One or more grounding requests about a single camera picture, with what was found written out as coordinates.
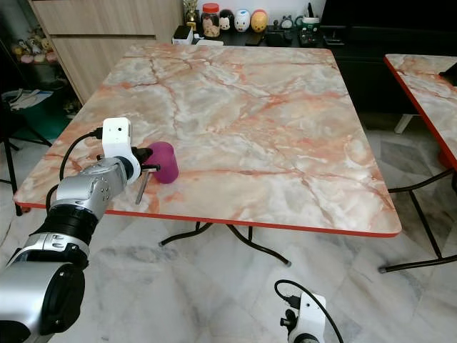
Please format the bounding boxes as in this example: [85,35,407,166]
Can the purple cup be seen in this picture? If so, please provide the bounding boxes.
[147,141,179,185]

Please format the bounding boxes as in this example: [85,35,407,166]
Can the silver metal rod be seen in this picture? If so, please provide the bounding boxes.
[140,171,151,206]

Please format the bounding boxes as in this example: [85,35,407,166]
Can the black metal table legs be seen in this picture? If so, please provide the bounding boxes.
[159,222,292,268]
[378,161,457,275]

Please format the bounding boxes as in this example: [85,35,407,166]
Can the green bin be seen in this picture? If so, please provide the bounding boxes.
[4,87,72,140]

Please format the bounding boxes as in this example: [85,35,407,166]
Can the light wooden cabinet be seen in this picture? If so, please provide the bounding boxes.
[29,0,184,104]

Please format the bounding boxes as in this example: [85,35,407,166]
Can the white box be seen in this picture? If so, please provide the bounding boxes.
[173,25,194,45]

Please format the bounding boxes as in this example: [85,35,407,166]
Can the red-lidded clear jar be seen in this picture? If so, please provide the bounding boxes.
[201,3,221,38]

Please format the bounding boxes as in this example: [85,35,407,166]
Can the gold trophy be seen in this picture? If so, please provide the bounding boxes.
[183,0,201,29]

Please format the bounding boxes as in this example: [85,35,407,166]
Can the black round toy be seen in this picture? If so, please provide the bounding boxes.
[219,9,235,33]

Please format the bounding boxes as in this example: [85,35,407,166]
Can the white round toy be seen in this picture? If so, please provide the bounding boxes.
[233,9,251,33]

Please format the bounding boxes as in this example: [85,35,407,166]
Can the yellow round toy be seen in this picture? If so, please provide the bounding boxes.
[250,9,269,34]

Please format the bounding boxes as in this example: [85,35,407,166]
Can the green mug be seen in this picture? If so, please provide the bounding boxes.
[300,14,322,35]

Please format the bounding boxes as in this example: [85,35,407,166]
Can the black television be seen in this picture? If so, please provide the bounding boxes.
[321,0,457,29]

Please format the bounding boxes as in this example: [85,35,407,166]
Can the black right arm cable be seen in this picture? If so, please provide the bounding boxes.
[274,279,345,343]

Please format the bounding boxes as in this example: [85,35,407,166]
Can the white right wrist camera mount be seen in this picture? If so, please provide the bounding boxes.
[294,292,328,343]

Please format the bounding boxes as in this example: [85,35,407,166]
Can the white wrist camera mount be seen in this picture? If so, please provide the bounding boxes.
[101,116,142,184]
[294,292,328,343]

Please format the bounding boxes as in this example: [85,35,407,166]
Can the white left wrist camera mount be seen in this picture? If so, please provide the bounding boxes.
[101,116,142,184]

